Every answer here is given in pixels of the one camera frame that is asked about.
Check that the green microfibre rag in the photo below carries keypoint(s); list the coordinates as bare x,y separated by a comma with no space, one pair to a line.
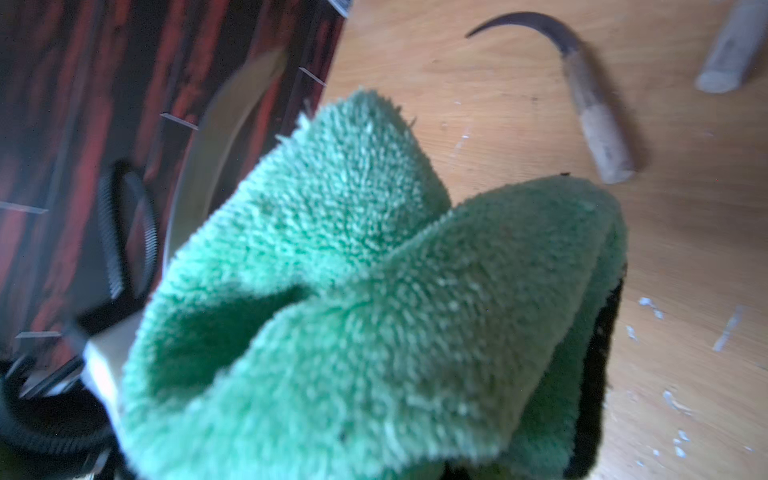
339,318

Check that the sickle plain wooden handle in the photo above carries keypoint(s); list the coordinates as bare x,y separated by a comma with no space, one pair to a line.
605,139

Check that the sickle with yellow label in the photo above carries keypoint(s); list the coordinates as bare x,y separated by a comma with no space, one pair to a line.
733,51

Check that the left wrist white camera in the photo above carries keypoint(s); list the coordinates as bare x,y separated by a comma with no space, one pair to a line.
105,355

